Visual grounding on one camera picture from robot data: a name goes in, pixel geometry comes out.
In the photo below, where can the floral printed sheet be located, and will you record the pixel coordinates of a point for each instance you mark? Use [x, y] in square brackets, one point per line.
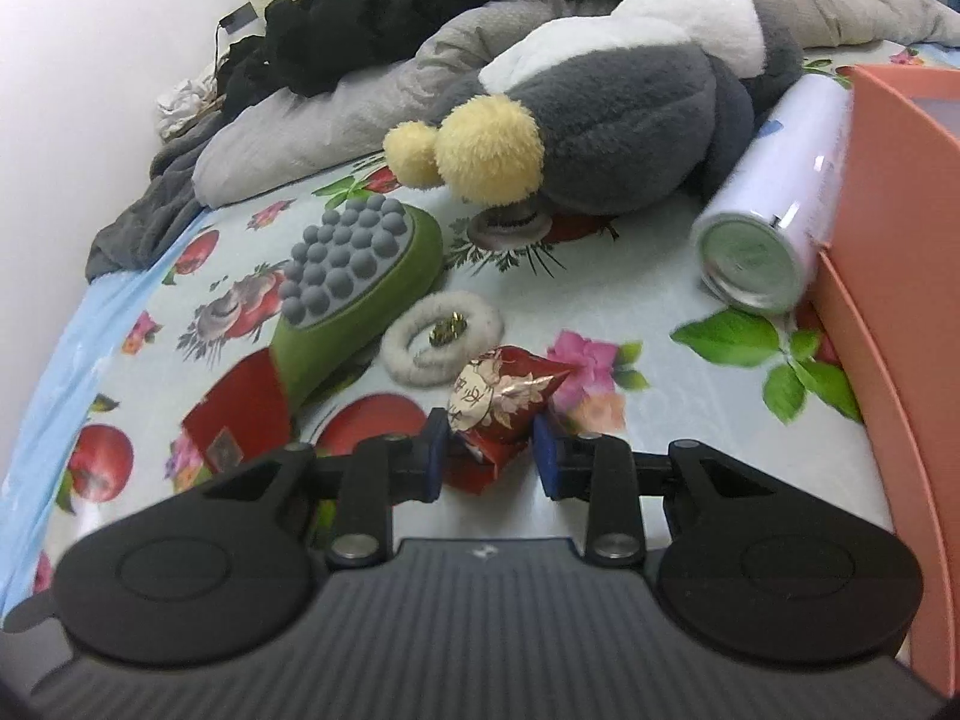
[637, 360]

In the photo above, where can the pink cardboard box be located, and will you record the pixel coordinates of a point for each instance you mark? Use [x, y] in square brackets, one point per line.
[885, 240]

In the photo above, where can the black clothing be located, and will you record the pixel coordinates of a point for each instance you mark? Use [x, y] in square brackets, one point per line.
[412, 7]

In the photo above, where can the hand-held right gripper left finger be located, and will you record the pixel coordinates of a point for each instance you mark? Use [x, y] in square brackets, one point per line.
[433, 459]

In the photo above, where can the grey white penguin plush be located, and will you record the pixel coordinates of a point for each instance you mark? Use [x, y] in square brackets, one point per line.
[615, 105]

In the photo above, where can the green massager with grey nubs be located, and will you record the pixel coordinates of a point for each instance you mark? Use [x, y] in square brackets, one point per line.
[375, 277]

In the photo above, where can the dark grey cloth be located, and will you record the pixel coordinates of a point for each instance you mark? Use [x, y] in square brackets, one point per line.
[150, 210]

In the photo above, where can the grey pillow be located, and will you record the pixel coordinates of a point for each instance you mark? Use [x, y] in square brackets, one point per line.
[337, 120]

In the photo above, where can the small round case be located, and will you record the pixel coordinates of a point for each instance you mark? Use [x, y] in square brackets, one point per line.
[506, 229]

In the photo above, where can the white crumpled cloth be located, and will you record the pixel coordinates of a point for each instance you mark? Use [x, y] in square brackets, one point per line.
[184, 106]

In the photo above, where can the white spray can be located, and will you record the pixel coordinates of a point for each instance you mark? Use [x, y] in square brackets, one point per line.
[787, 157]

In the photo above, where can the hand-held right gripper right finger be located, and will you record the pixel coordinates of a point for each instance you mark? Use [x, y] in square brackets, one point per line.
[546, 463]

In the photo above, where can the red snack packet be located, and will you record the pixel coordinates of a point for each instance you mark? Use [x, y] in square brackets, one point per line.
[495, 397]

